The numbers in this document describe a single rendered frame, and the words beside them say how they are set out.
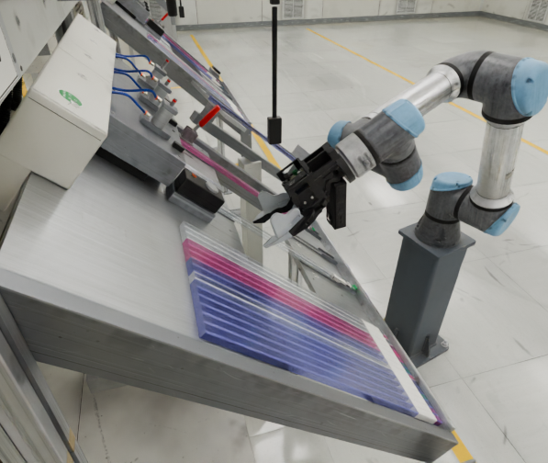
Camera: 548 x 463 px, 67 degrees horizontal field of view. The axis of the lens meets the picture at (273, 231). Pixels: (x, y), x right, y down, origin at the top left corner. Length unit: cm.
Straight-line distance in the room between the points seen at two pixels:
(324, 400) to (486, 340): 155
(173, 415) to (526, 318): 169
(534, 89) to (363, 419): 81
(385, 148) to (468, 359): 131
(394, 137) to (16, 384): 64
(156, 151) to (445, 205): 101
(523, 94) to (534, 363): 123
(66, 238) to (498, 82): 96
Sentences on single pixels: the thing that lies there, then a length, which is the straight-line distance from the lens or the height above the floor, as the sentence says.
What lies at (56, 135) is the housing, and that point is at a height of 123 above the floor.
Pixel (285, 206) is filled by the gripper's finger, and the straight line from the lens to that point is 81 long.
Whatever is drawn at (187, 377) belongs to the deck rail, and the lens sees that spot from 43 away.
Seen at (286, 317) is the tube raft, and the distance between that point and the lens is 60.
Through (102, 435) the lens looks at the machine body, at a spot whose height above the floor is 62.
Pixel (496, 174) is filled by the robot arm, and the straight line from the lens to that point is 127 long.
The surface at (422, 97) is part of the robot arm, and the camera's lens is 106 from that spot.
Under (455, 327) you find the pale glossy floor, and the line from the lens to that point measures 204.
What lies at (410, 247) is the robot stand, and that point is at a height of 51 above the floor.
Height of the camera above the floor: 140
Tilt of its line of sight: 35 degrees down
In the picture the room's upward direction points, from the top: straight up
